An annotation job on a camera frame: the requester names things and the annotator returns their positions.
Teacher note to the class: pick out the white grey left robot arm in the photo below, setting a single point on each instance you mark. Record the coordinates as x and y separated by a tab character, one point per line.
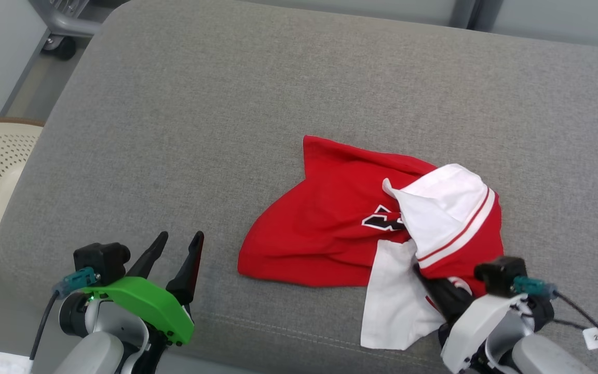
96	353

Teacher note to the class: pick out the grey cart frame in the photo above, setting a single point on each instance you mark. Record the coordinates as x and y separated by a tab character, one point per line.
70	21

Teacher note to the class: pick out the black caster wheel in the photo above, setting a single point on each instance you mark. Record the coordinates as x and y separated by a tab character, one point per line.
60	48

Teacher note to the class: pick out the grey fabric sofa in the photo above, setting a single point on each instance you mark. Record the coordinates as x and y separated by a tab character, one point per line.
226	104

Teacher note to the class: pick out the red basketball jersey white sleeves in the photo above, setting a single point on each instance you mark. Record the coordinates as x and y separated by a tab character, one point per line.
320	223

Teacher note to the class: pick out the grey partition post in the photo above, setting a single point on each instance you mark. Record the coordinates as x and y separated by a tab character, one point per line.
483	14
462	13

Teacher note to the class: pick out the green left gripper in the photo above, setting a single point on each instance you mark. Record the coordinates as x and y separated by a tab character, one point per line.
143	301

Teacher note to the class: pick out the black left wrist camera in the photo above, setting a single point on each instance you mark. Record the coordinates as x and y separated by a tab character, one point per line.
99	259

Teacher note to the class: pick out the teal camera connector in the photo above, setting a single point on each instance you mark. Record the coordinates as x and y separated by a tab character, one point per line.
78	279
530	285

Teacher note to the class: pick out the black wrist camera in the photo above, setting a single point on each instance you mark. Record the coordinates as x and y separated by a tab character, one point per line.
499	272
99	259

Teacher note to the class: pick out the teal left camera connector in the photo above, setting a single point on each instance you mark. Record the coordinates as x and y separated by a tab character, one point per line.
78	279

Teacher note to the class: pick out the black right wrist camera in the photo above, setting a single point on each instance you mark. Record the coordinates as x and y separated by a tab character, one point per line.
499	272

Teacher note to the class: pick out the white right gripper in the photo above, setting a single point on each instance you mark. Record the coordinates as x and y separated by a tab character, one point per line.
478	324

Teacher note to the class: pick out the teal right camera connector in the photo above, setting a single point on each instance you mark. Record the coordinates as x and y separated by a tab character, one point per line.
530	285

